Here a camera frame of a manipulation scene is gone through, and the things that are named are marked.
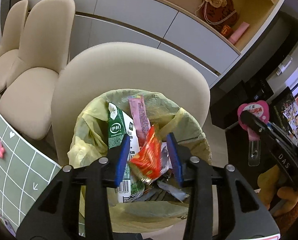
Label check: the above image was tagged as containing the beige chair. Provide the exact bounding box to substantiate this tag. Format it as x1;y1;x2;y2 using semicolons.
0;0;28;94
51;42;210;166
0;0;76;140

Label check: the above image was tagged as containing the wooden shelf cabinet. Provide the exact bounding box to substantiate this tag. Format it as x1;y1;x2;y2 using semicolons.
28;0;285;86

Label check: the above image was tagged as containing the pink snack wrapper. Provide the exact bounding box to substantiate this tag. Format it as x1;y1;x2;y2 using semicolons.
128;95;151;147

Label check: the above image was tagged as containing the dark red gift bag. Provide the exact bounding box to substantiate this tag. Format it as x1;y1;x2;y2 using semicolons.
195;0;238;30

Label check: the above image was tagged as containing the beige chair middle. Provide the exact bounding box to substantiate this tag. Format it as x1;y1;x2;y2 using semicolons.
0;0;76;140

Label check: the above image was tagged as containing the green grid tablecloth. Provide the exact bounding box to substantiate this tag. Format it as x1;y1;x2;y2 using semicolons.
0;114;60;231

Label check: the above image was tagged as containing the green white milk carton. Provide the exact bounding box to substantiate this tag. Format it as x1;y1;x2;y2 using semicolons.
108;102;144;203

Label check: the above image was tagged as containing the red orange snack wrapper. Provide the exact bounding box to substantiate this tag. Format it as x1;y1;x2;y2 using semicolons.
128;125;161;185

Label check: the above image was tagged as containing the trash bin yellow bag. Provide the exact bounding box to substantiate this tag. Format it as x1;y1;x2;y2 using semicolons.
67;89;212;233

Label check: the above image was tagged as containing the beige chair far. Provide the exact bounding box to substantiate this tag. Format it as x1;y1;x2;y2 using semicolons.
0;0;28;94

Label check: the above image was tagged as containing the beige chair near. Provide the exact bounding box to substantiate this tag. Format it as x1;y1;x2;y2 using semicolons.
51;42;210;166

